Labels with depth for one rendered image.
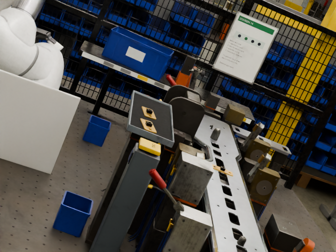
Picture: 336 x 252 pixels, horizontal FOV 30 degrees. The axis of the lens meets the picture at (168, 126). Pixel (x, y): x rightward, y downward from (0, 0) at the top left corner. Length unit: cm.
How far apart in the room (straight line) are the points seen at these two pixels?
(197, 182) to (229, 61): 140
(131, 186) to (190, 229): 20
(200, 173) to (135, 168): 26
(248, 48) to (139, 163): 161
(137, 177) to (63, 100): 69
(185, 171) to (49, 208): 55
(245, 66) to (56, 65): 109
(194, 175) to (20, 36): 90
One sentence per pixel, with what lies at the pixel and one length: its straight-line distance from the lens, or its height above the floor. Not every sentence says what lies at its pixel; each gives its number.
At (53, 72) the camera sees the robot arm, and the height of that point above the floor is 102.
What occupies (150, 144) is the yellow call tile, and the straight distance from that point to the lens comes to 168.
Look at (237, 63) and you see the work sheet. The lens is 318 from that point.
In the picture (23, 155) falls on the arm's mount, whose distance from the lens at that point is 237.
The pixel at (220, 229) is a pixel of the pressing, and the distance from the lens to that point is 179.
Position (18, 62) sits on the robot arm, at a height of 103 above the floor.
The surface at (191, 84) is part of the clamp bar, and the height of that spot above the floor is 115.
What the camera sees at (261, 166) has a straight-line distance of 230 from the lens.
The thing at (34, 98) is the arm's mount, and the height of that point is 96.
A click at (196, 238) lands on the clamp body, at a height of 101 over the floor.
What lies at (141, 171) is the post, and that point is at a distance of 167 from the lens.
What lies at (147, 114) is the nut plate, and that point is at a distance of 191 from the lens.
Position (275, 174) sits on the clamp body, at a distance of 233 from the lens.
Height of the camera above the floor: 170
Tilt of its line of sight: 16 degrees down
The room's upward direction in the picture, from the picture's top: 24 degrees clockwise
